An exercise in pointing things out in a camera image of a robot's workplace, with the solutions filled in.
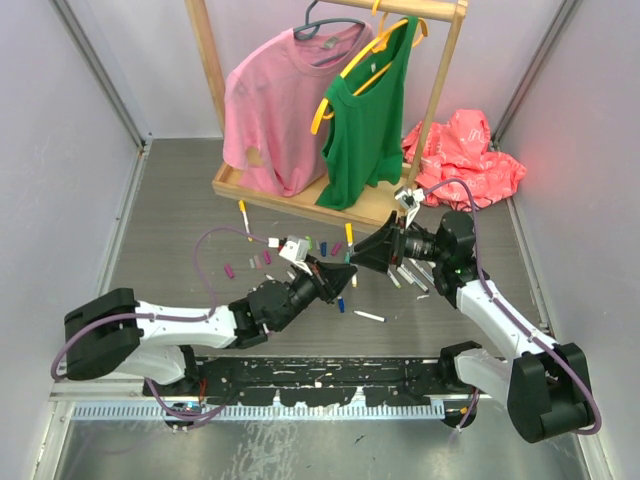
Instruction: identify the wooden clothes rack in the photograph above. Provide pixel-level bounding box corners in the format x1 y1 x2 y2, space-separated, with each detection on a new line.
187 1 468 229

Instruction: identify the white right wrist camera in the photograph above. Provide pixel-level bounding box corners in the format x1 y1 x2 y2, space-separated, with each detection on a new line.
394 186 426 228

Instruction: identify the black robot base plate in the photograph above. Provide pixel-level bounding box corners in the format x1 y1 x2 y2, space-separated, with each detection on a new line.
156 357 473 407

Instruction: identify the grey clothes hanger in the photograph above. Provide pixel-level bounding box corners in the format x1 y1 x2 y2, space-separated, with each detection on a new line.
293 0 368 67

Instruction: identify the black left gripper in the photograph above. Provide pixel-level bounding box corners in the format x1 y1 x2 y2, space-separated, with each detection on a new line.
272 254 355 333

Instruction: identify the green tank top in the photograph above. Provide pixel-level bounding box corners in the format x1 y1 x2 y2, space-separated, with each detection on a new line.
311 16 428 210

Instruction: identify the slotted cable duct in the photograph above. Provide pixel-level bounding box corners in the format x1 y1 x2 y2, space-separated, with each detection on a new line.
71 400 445 421

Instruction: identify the thin white pen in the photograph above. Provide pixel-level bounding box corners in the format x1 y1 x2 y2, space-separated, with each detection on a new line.
409 259 429 294

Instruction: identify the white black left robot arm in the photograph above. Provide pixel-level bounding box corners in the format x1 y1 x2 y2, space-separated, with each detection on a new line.
51 258 357 396

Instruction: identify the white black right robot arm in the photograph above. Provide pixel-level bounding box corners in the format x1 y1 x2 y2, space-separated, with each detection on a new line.
351 211 601 443

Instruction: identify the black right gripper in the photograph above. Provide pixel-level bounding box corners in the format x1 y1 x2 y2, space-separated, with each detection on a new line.
350 211 449 274

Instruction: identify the crumpled coral pink cloth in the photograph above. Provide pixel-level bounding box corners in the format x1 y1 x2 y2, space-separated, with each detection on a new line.
416 109 527 209

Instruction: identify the pink t-shirt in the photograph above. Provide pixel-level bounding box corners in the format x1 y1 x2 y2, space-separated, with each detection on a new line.
223 23 373 197

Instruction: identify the yellow clothes hanger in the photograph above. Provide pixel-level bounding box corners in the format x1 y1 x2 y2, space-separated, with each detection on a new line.
310 0 430 136

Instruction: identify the maroon pen cap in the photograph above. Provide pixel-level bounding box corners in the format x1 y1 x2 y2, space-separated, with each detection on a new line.
224 264 235 279

